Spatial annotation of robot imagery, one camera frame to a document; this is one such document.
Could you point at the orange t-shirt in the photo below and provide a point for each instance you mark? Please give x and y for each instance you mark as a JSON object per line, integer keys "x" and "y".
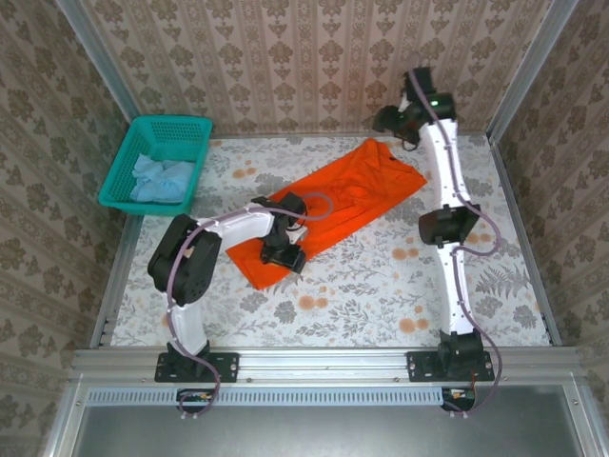
{"x": 361, "y": 181}

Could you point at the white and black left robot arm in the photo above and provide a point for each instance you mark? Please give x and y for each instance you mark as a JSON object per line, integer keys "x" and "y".
{"x": 190, "y": 257}

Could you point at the floral patterned tablecloth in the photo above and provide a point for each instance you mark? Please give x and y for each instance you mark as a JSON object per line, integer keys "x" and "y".
{"x": 361, "y": 304}

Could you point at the light blue t-shirt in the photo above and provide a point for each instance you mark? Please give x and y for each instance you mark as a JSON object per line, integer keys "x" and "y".
{"x": 162, "y": 183}

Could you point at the teal plastic basket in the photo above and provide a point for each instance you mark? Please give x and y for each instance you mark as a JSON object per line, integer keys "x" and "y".
{"x": 166, "y": 131}

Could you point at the grey metal panel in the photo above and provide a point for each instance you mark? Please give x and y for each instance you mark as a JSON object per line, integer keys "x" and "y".
{"x": 323, "y": 433}

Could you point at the aluminium mounting rail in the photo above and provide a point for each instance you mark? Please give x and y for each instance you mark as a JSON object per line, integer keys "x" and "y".
{"x": 323, "y": 364}

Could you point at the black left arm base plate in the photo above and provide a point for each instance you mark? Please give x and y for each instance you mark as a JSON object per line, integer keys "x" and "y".
{"x": 228, "y": 366}

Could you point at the aluminium frame post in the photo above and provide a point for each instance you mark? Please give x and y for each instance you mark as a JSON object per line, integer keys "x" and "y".
{"x": 93, "y": 52}
{"x": 539, "y": 52}

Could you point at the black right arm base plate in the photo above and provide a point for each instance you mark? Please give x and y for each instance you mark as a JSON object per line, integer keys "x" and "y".
{"x": 418, "y": 366}

